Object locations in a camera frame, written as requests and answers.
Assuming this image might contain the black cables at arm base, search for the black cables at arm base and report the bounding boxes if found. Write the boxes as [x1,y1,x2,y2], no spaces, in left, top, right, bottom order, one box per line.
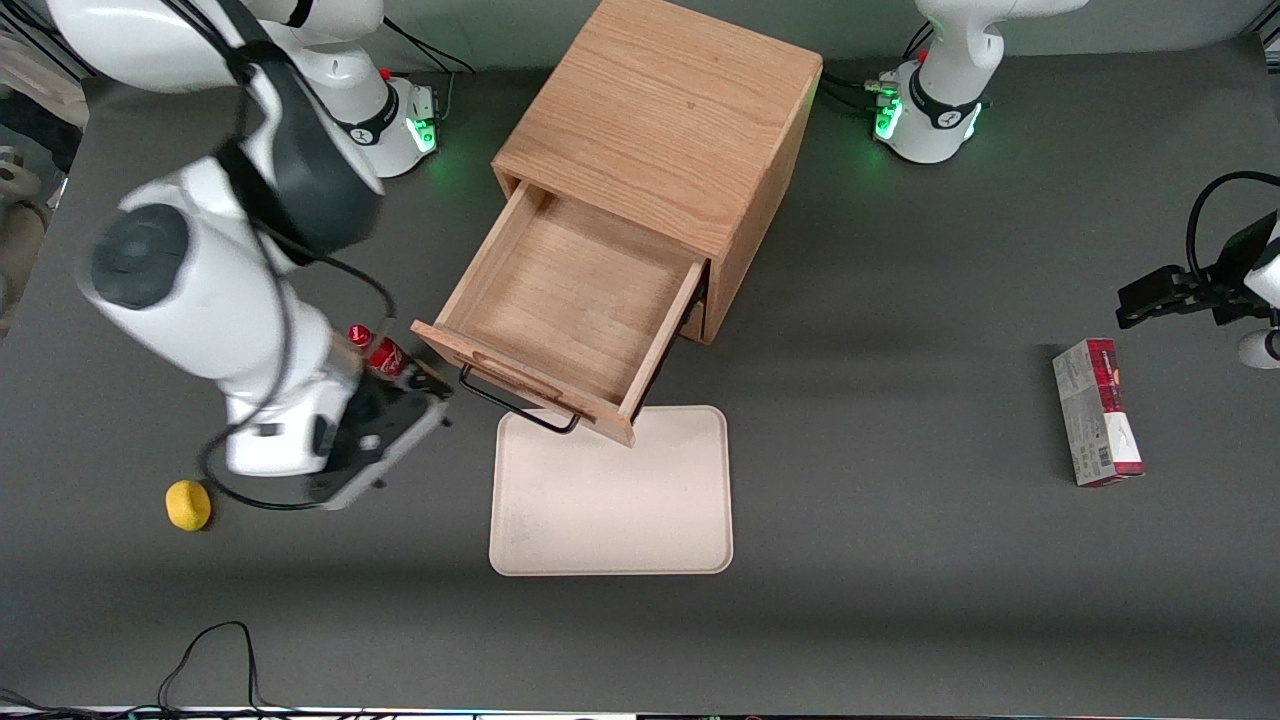
[380,15,481,123]
[818,22,933,119]

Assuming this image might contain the beige plastic object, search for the beige plastic object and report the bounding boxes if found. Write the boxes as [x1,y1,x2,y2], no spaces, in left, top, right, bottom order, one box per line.
[0,146,51,338]

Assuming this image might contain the grey and red carton box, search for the grey and red carton box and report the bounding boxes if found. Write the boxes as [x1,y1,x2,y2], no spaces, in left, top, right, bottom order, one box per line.
[1052,338,1146,488]

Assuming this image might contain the black cable on table edge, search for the black cable on table edge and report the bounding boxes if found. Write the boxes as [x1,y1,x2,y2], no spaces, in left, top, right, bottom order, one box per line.
[0,620,301,717]

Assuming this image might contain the oak wooden drawer cabinet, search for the oak wooden drawer cabinet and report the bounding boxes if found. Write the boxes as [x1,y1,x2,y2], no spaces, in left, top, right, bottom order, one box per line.
[492,0,824,346]

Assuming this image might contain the black looped cable at left gripper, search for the black looped cable at left gripper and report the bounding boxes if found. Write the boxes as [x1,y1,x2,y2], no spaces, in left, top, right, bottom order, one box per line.
[1186,171,1280,293]

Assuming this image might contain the black cables at right arm base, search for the black cables at right arm base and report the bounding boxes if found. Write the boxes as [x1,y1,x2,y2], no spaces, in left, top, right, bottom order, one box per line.
[380,15,481,123]

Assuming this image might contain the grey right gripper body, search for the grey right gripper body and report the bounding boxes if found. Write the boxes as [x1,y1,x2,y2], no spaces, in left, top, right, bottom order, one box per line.
[305,398,450,512]

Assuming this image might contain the beige plastic tray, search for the beige plastic tray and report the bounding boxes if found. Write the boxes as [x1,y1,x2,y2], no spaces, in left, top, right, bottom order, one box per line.
[489,405,735,577]

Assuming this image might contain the black cable along right arm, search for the black cable along right arm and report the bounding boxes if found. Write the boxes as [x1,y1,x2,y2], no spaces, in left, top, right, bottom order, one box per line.
[165,0,399,512]

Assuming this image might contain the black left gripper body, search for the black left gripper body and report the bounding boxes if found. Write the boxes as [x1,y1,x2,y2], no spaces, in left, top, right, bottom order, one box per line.
[1205,212,1280,327]

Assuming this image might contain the wooden drawer with black handle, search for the wooden drawer with black handle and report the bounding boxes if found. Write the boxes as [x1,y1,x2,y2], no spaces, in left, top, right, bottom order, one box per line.
[410,180,712,448]

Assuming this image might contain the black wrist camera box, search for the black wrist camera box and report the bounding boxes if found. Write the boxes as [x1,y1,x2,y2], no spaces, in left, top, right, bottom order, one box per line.
[333,377,447,473]

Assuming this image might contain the black cables at left arm base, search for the black cables at left arm base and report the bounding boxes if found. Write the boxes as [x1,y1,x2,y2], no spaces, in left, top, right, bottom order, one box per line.
[818,22,933,119]

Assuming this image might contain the yellow lemon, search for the yellow lemon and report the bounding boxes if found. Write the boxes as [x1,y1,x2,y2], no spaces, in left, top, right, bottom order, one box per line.
[165,479,213,532]

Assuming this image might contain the red cola bottle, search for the red cola bottle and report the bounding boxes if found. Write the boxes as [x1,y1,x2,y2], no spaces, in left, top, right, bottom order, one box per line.
[347,323,414,382]

